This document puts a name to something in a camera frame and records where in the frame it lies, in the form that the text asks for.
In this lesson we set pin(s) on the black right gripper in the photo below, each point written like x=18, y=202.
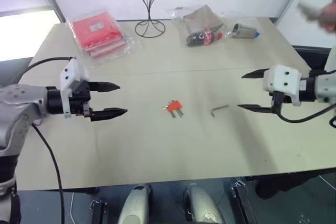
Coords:
x=278, y=98

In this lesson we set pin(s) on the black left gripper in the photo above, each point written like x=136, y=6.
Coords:
x=80, y=98

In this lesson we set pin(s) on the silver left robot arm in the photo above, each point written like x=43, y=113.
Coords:
x=15, y=103

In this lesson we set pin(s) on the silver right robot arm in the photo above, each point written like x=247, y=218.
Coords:
x=324, y=87

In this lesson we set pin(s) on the metal hex key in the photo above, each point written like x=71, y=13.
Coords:
x=220, y=107

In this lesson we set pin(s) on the shiny silver metal pin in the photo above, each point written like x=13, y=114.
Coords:
x=164, y=108

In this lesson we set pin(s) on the person's bare hand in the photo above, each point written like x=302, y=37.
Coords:
x=330, y=14

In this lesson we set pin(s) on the bagged metal cylinder blue end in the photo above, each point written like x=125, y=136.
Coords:
x=244, y=31

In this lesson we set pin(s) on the orange plug adapter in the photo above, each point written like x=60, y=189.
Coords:
x=174, y=105

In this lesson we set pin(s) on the bagged red packets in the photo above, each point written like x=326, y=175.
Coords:
x=97, y=32

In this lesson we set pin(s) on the cola bottle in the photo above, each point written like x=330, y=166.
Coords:
x=203, y=37

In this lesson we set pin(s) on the silver robot leg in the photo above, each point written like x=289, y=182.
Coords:
x=134, y=205
x=200, y=205

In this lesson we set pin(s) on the clear plastic bag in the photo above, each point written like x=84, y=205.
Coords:
x=178, y=15

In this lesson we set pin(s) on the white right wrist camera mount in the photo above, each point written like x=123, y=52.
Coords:
x=281, y=79

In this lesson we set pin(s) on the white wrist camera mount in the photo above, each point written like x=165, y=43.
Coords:
x=69, y=74
x=281, y=79

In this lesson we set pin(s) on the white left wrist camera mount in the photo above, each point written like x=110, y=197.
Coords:
x=69, y=74

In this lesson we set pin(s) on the black table bracket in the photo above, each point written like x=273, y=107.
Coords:
x=242, y=203
x=98, y=212

